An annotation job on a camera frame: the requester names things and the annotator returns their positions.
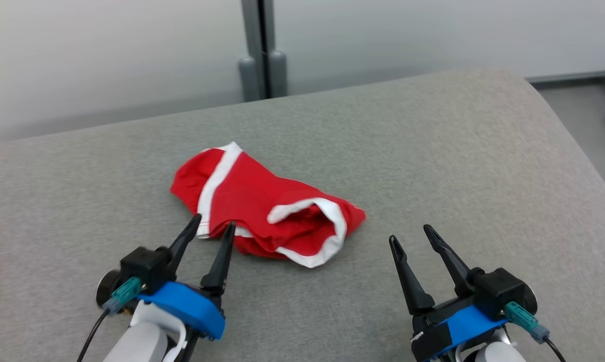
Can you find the grey vertical frame post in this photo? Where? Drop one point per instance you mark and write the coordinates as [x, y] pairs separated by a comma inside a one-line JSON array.
[[257, 30]]

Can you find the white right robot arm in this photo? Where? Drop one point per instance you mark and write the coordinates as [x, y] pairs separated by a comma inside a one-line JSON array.
[[498, 354]]

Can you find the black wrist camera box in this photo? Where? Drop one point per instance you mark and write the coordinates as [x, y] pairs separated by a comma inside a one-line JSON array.
[[144, 266], [498, 289]]

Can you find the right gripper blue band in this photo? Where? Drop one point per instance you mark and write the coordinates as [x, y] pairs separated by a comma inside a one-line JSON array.
[[463, 327]]

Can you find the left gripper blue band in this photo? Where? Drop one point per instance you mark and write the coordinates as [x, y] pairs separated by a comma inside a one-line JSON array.
[[191, 306]]

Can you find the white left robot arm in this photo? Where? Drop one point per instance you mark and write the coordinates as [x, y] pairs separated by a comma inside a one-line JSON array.
[[141, 344]]

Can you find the red garment with white trim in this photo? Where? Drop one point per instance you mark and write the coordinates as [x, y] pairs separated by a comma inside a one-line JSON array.
[[252, 196]]

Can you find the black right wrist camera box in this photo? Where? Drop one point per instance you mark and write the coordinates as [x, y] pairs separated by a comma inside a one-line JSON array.
[[498, 289]]

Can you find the grey floor rail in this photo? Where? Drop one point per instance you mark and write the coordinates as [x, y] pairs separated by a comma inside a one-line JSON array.
[[569, 77]]

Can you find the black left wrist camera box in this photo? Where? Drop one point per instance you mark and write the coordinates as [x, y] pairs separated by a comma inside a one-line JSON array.
[[144, 266]]

